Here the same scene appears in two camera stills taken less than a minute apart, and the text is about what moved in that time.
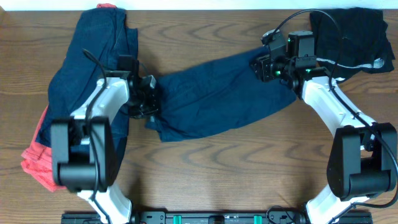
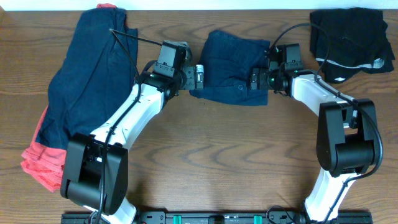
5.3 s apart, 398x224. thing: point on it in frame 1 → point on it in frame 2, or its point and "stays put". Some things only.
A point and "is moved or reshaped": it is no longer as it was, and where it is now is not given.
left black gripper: (153, 109) → (191, 71)
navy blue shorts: (214, 95) is moved or reshaped
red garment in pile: (37, 160) stays put
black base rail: (212, 218) stays put
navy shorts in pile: (98, 38) stays put
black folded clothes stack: (351, 41) stays put
